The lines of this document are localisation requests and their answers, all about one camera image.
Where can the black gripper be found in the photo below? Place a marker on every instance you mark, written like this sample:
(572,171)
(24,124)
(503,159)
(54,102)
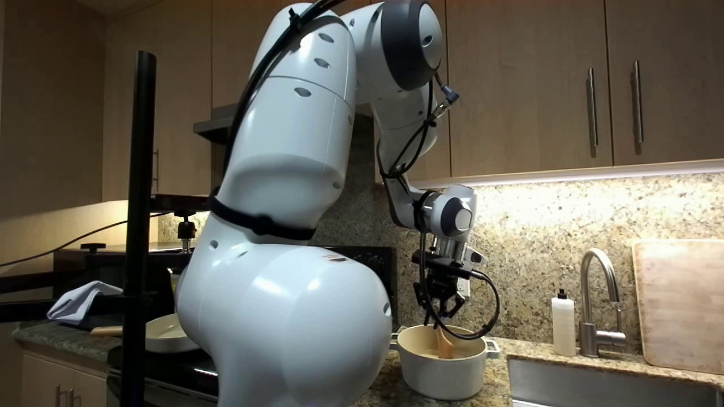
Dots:
(448,274)

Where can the wooden cooking stick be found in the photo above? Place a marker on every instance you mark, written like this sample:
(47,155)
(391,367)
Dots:
(445,343)

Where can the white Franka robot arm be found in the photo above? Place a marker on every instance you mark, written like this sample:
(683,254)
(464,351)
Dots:
(279,302)

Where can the cream ceramic bowl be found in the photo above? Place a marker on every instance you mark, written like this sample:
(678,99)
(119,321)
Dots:
(442,376)

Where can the black stove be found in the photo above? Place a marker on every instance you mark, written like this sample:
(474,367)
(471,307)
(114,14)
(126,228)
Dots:
(377,263)

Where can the white soap bottle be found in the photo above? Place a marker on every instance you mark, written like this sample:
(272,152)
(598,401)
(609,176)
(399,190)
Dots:
(565,324)

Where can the curved steel faucet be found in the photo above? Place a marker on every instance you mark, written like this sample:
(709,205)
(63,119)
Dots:
(609,273)

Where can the stainless steel sink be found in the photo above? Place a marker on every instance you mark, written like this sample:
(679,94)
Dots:
(602,388)

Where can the wooden cutting board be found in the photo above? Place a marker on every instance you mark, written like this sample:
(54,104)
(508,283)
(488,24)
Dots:
(679,302)

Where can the wooden upper cabinets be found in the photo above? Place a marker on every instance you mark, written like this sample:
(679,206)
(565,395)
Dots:
(543,76)

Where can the cream frying pan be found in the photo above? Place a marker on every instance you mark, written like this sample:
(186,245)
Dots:
(166,330)

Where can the steel range hood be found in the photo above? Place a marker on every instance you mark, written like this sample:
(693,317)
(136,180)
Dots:
(215,126)

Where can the black vertical pole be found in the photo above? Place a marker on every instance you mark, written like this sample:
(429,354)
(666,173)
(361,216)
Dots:
(141,228)

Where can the small black knob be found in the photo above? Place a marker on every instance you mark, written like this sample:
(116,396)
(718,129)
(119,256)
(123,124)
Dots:
(94,247)

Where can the wooden base cabinet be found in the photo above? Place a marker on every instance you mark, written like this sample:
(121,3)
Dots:
(47,376)

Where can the black camera on mount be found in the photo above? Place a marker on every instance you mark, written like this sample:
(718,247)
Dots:
(178,205)

